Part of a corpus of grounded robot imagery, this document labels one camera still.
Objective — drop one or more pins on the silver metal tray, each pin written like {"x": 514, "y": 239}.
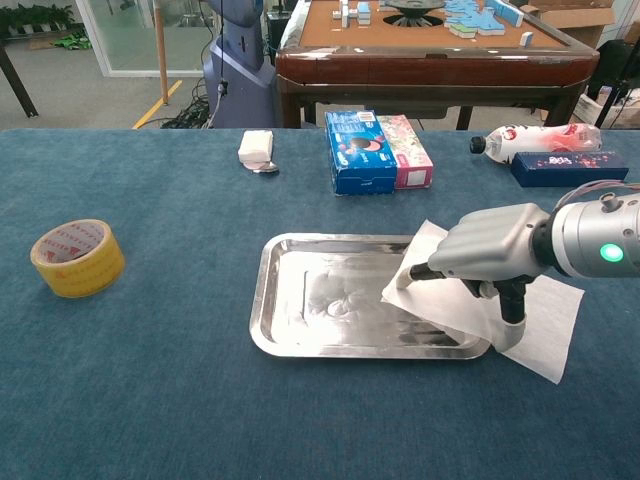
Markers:
{"x": 325, "y": 300}

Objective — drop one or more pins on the green potted plants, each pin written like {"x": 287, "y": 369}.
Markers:
{"x": 35, "y": 17}

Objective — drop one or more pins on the wooden pole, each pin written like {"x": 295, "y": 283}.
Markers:
{"x": 161, "y": 50}

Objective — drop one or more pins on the blue cookie box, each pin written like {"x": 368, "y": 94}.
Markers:
{"x": 357, "y": 150}

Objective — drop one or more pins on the pink floral box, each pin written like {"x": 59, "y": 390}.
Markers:
{"x": 407, "y": 150}

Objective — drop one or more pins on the mahjong tile pile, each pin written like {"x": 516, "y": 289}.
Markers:
{"x": 475, "y": 20}

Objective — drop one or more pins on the blue grey machine base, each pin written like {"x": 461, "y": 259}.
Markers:
{"x": 240, "y": 75}

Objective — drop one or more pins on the black table leg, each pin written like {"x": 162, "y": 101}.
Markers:
{"x": 17, "y": 85}

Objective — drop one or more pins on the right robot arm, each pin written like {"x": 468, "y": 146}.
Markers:
{"x": 585, "y": 235}

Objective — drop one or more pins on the yellow tape roll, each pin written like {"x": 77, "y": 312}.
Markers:
{"x": 90, "y": 272}

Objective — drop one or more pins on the black tripod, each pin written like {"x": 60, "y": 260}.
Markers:
{"x": 611, "y": 106}

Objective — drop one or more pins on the blue table cloth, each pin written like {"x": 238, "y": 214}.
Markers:
{"x": 150, "y": 375}

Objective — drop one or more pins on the white plastic block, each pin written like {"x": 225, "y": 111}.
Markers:
{"x": 256, "y": 146}

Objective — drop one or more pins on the small round metal disc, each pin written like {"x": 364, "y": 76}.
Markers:
{"x": 265, "y": 169}

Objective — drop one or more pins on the white paper sheet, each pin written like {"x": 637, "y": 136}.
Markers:
{"x": 550, "y": 325}

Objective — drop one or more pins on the dark blue long box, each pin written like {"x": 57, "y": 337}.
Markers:
{"x": 570, "y": 170}

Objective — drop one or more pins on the cardboard box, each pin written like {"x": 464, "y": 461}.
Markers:
{"x": 575, "y": 20}

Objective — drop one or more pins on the blue white mahjong tile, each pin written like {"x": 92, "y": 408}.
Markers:
{"x": 526, "y": 39}

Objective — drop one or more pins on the red white plastic bottle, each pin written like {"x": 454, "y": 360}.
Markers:
{"x": 540, "y": 137}

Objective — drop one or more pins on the black bag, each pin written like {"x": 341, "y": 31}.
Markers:
{"x": 610, "y": 60}

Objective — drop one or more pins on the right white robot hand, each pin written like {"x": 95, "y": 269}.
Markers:
{"x": 490, "y": 240}

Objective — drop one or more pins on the brown mahjong table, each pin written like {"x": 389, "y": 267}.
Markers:
{"x": 425, "y": 70}

